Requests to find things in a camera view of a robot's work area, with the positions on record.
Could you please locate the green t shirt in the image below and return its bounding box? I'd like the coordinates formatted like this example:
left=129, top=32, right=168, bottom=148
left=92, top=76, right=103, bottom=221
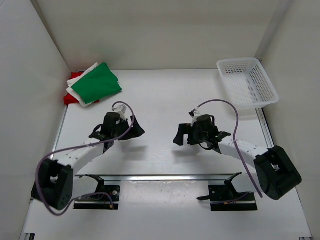
left=79, top=62, right=122, bottom=104

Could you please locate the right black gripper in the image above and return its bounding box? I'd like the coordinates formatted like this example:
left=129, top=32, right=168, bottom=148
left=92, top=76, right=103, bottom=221
left=173, top=123, right=209, bottom=146

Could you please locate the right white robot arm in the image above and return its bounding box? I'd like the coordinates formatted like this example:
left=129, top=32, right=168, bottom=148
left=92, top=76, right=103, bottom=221
left=173, top=114, right=302, bottom=200

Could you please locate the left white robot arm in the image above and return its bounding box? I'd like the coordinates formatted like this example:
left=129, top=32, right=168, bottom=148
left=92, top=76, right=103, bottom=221
left=31, top=109, right=145, bottom=216

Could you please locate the aluminium table rail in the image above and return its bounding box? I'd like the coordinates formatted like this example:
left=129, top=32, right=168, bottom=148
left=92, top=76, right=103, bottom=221
left=74, top=174, right=258, bottom=182

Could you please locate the red t shirt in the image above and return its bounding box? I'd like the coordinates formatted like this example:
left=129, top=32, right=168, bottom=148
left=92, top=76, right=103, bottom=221
left=63, top=71, right=99, bottom=108

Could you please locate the white plastic basket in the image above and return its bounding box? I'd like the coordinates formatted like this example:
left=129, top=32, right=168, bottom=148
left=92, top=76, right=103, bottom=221
left=216, top=57, right=280, bottom=111

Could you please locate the white t shirt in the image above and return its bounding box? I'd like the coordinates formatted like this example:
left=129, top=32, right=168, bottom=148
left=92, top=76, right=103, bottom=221
left=66, top=62, right=99, bottom=108

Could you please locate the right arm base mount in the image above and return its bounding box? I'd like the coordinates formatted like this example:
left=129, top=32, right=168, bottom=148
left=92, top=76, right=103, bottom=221
left=196, top=172, right=258, bottom=212

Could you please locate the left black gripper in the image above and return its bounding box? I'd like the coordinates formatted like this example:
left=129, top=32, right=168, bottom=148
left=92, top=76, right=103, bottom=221
left=111, top=115, right=144, bottom=140

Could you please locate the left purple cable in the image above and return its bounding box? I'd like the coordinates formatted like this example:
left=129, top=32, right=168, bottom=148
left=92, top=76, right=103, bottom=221
left=34, top=100, right=136, bottom=216

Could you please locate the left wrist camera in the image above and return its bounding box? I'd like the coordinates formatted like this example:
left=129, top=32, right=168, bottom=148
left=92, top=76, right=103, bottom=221
left=112, top=104, right=127, bottom=121

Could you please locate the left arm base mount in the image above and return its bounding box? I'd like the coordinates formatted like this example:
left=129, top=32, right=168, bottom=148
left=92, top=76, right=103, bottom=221
left=72, top=174, right=121, bottom=211

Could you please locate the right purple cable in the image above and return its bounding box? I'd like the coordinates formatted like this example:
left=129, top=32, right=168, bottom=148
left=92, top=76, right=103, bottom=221
left=189, top=99, right=264, bottom=198

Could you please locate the purple cable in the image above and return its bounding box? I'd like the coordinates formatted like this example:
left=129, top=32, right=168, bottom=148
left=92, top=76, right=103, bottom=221
left=189, top=99, right=264, bottom=198
left=34, top=100, right=136, bottom=216

